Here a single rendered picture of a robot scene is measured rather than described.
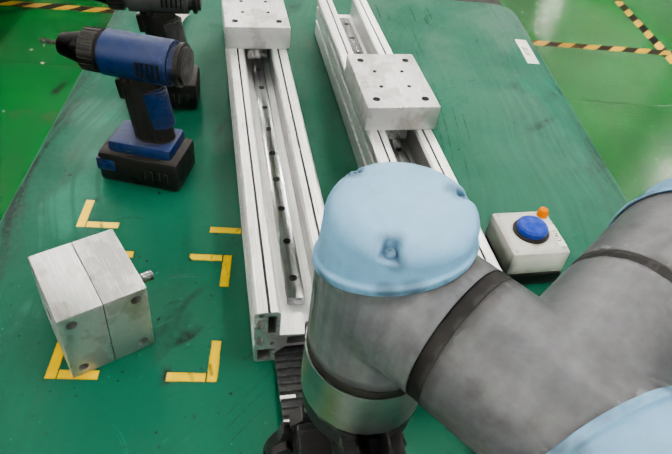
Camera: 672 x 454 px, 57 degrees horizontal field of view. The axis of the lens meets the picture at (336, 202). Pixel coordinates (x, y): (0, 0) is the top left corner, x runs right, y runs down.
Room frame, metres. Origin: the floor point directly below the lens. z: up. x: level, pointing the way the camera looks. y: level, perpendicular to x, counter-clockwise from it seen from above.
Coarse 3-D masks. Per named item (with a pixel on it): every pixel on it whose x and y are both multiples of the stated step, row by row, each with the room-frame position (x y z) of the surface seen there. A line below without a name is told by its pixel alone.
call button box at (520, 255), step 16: (496, 224) 0.62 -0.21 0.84; (512, 224) 0.62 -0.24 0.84; (496, 240) 0.61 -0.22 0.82; (512, 240) 0.59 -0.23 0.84; (528, 240) 0.59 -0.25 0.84; (544, 240) 0.59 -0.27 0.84; (560, 240) 0.60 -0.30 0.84; (496, 256) 0.60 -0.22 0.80; (512, 256) 0.56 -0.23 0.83; (528, 256) 0.57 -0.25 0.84; (544, 256) 0.57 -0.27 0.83; (560, 256) 0.58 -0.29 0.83; (512, 272) 0.56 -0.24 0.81; (528, 272) 0.57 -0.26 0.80; (544, 272) 0.58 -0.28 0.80
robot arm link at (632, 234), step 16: (656, 192) 0.28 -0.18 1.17; (624, 208) 0.29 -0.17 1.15; (640, 208) 0.27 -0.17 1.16; (656, 208) 0.27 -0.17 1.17; (624, 224) 0.26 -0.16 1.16; (640, 224) 0.25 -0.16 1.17; (656, 224) 0.25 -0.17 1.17; (608, 240) 0.24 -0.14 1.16; (624, 240) 0.24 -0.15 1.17; (640, 240) 0.24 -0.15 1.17; (656, 240) 0.24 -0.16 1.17; (592, 256) 0.23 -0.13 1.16; (624, 256) 0.22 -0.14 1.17; (640, 256) 0.22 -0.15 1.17; (656, 256) 0.22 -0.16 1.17; (656, 272) 0.21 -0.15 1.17
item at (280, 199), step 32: (256, 64) 0.96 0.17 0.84; (288, 64) 0.92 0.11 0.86; (256, 96) 0.86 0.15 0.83; (288, 96) 0.82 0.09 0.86; (256, 128) 0.78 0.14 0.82; (288, 128) 0.74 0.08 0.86; (256, 160) 0.65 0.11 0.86; (288, 160) 0.71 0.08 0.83; (256, 192) 0.59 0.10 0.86; (288, 192) 0.64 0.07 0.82; (320, 192) 0.61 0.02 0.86; (256, 224) 0.53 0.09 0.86; (288, 224) 0.57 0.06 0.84; (320, 224) 0.54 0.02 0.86; (256, 256) 0.48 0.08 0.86; (288, 256) 0.51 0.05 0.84; (256, 288) 0.43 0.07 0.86; (288, 288) 0.46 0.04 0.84; (256, 320) 0.40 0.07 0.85; (288, 320) 0.43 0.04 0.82; (256, 352) 0.40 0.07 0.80
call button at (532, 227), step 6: (522, 216) 0.62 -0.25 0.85; (528, 216) 0.62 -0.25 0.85; (534, 216) 0.63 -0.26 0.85; (522, 222) 0.61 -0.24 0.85; (528, 222) 0.61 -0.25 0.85; (534, 222) 0.61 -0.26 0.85; (540, 222) 0.62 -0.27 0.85; (522, 228) 0.60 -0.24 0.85; (528, 228) 0.60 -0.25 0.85; (534, 228) 0.60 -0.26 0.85; (540, 228) 0.60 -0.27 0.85; (546, 228) 0.60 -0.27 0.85; (522, 234) 0.60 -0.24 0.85; (528, 234) 0.59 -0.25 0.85; (534, 234) 0.59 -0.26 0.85; (540, 234) 0.59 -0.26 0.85; (546, 234) 0.60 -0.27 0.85
